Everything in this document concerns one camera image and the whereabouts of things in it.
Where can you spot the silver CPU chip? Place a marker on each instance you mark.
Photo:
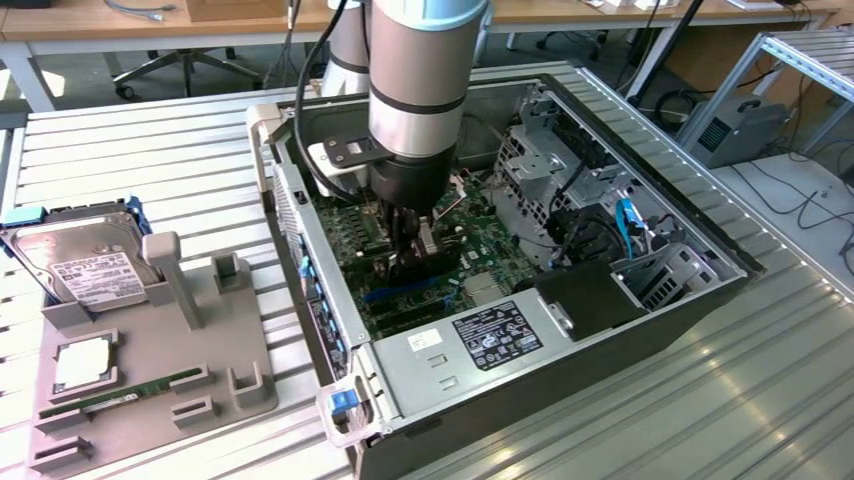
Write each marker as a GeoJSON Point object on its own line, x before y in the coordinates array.
{"type": "Point", "coordinates": [82, 365]}

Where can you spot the wooden desk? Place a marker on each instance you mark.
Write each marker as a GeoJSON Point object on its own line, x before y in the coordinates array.
{"type": "Point", "coordinates": [600, 15]}
{"type": "Point", "coordinates": [66, 25]}

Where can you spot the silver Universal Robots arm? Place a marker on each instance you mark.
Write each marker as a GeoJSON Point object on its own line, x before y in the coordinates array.
{"type": "Point", "coordinates": [420, 75]}

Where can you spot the open metal socket cover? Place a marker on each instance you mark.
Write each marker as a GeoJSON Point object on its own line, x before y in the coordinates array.
{"type": "Point", "coordinates": [455, 200]}

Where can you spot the green Dell motherboard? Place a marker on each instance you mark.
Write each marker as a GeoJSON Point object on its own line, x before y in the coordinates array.
{"type": "Point", "coordinates": [493, 235]}

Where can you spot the silver finned chipset heatsink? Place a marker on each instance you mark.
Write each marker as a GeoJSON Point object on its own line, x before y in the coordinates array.
{"type": "Point", "coordinates": [481, 291]}

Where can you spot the loose green RAM stick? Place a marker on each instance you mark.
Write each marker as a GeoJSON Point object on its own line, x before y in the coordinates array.
{"type": "Point", "coordinates": [133, 389]}

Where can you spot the silver power supply with label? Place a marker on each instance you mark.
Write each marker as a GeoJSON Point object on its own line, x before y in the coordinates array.
{"type": "Point", "coordinates": [433, 365]}

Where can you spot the grey control box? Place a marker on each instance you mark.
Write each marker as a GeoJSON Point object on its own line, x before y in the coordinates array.
{"type": "Point", "coordinates": [733, 130]}

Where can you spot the open black PC case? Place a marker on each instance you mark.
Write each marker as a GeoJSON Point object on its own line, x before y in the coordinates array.
{"type": "Point", "coordinates": [600, 350]}

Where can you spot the aluminium frame rack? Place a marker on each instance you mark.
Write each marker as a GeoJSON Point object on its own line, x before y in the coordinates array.
{"type": "Point", "coordinates": [800, 55]}

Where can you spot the black Nvidia graphics card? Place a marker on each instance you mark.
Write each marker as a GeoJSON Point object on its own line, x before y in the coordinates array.
{"type": "Point", "coordinates": [433, 270]}

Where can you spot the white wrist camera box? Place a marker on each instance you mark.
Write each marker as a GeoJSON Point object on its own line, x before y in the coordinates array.
{"type": "Point", "coordinates": [340, 170]}

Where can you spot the grey plastic parts rack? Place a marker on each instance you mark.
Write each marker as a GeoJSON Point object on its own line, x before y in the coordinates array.
{"type": "Point", "coordinates": [153, 360]}

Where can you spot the open silver disk bay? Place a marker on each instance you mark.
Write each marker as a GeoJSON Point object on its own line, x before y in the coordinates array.
{"type": "Point", "coordinates": [673, 275]}

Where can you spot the black plastic shroud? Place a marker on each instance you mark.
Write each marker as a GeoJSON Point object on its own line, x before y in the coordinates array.
{"type": "Point", "coordinates": [587, 300]}

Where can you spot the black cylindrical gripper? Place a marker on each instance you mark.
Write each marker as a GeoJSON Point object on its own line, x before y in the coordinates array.
{"type": "Point", "coordinates": [413, 180]}

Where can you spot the hard disk in blue carrier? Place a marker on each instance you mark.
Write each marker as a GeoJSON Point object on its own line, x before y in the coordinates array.
{"type": "Point", "coordinates": [80, 260]}

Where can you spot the black stand pole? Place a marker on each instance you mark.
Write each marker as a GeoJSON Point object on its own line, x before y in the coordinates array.
{"type": "Point", "coordinates": [660, 55]}

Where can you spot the blue expansion slot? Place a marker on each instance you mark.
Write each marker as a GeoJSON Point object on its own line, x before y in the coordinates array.
{"type": "Point", "coordinates": [383, 296]}

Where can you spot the perforated silver disk bay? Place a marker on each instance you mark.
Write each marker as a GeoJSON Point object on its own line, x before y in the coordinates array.
{"type": "Point", "coordinates": [540, 165]}

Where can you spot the office chair base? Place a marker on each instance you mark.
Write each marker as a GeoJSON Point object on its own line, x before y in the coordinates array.
{"type": "Point", "coordinates": [180, 65]}
{"type": "Point", "coordinates": [573, 42]}

